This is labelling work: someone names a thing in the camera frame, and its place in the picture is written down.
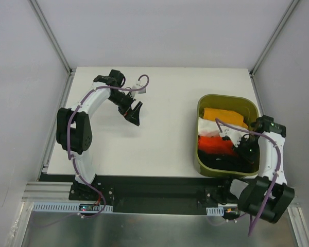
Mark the black t shirt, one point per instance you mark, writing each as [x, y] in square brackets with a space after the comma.
[226, 162]

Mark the white cable duct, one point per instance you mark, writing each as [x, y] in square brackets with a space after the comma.
[60, 207]
[215, 211]

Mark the left aluminium corner post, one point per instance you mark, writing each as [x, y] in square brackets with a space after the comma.
[50, 34]

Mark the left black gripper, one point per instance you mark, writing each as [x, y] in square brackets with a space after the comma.
[129, 111]

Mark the aluminium corner post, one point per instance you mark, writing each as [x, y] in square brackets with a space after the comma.
[275, 35]
[50, 34]

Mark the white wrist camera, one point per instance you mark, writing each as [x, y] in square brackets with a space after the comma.
[138, 88]
[234, 136]

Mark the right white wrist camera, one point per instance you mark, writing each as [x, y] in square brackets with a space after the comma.
[234, 136]

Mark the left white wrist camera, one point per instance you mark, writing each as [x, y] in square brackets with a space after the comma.
[138, 88]

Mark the orange rolled t shirt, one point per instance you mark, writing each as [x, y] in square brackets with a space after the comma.
[216, 145]

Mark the aluminium frame rail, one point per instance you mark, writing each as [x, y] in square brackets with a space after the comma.
[49, 190]

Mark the right aluminium corner post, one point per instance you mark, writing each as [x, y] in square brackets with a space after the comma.
[275, 35]

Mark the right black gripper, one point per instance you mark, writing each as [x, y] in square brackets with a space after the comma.
[247, 153]

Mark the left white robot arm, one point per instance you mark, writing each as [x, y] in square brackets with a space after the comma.
[73, 130]

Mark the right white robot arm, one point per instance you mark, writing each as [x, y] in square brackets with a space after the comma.
[267, 195]

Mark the olive green plastic bin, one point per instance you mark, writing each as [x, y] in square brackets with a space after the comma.
[241, 105]

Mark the white rolled t shirt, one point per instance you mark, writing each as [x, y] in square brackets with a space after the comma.
[207, 128]

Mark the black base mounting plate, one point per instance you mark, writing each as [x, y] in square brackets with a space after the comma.
[164, 207]

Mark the yellow rolled t shirt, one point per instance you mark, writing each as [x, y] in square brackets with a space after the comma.
[229, 117]

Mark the left white cable duct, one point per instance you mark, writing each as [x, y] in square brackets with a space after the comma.
[60, 207]

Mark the right white cable duct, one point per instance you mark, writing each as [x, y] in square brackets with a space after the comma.
[215, 211]

